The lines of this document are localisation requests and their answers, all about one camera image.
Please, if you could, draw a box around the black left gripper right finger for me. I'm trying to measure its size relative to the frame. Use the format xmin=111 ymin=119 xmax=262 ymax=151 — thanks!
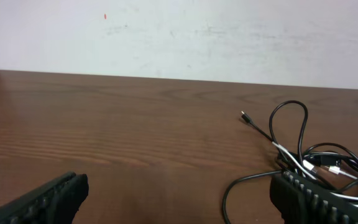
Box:
xmin=270 ymin=171 xmax=358 ymax=224

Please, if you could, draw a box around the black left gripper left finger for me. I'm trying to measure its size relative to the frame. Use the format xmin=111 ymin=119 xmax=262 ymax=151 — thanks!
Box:
xmin=0 ymin=172 xmax=89 ymax=224

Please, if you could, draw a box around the black usb cable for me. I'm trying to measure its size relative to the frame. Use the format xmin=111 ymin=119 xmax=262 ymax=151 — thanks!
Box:
xmin=222 ymin=100 xmax=358 ymax=224

